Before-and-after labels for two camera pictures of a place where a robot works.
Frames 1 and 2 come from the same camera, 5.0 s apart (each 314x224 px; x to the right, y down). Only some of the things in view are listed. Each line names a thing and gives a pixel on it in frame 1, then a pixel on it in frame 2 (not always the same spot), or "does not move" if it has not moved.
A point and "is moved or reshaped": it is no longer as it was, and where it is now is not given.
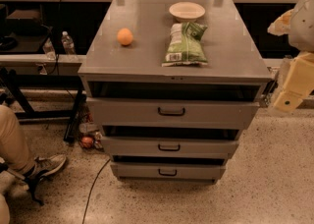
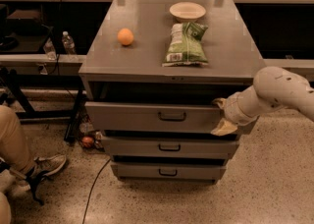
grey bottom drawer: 167,172 does not move
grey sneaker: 48,165 does not move
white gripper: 302,28 → 232,111
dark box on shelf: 24,22 does not move
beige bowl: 186,12 does not move
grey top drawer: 174,113 is moved or reshaped
